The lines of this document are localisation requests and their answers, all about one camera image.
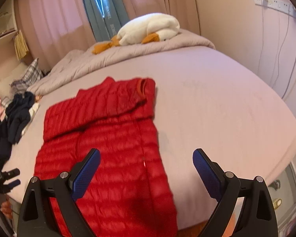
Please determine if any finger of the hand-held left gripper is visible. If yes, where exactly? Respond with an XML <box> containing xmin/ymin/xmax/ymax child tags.
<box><xmin>1</xmin><ymin>168</ymin><xmax>21</xmax><ymax>179</ymax></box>
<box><xmin>4</xmin><ymin>179</ymin><xmax>22</xmax><ymax>192</ymax></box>

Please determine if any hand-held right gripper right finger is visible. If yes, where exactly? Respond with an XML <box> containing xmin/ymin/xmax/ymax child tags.
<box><xmin>192</xmin><ymin>148</ymin><xmax>279</xmax><ymax>237</ymax></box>

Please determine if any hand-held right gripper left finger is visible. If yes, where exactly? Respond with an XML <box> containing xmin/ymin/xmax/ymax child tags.
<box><xmin>16</xmin><ymin>148</ymin><xmax>101</xmax><ymax>237</ymax></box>

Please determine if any white patterned cloth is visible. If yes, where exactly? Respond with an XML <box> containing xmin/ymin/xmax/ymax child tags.
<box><xmin>28</xmin><ymin>101</ymin><xmax>40</xmax><ymax>118</ymax></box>

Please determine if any grey bedside cabinet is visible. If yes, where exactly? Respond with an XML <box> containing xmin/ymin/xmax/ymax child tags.
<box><xmin>268</xmin><ymin>162</ymin><xmax>296</xmax><ymax>237</ymax></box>

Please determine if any beige pillow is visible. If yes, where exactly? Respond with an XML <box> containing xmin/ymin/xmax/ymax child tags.
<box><xmin>0</xmin><ymin>63</ymin><xmax>27</xmax><ymax>92</ymax></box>

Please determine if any plaid pillow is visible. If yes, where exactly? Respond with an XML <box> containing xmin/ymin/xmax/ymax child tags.
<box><xmin>11</xmin><ymin>58</ymin><xmax>43</xmax><ymax>93</ymax></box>

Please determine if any grey duvet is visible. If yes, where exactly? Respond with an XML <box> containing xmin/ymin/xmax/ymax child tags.
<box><xmin>27</xmin><ymin>28</ymin><xmax>215</xmax><ymax>97</ymax></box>

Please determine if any yellow tasselled cloth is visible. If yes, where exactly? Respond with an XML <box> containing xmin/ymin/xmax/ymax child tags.
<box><xmin>14</xmin><ymin>30</ymin><xmax>30</xmax><ymax>60</ymax></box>

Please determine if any white goose plush toy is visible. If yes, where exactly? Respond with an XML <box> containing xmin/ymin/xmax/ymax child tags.
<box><xmin>92</xmin><ymin>13</ymin><xmax>180</xmax><ymax>55</ymax></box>

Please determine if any teal curtain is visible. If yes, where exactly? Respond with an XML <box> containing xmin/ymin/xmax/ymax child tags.
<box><xmin>78</xmin><ymin>0</ymin><xmax>130</xmax><ymax>42</ymax></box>

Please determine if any white power strip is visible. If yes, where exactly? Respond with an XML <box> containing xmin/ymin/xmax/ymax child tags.
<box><xmin>254</xmin><ymin>0</ymin><xmax>296</xmax><ymax>18</ymax></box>

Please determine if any white wall shelf unit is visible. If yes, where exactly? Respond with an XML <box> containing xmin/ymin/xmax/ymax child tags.
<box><xmin>0</xmin><ymin>0</ymin><xmax>18</xmax><ymax>42</ymax></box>

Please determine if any white cable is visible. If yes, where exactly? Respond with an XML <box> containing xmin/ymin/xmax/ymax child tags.
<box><xmin>271</xmin><ymin>6</ymin><xmax>292</xmax><ymax>100</ymax></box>

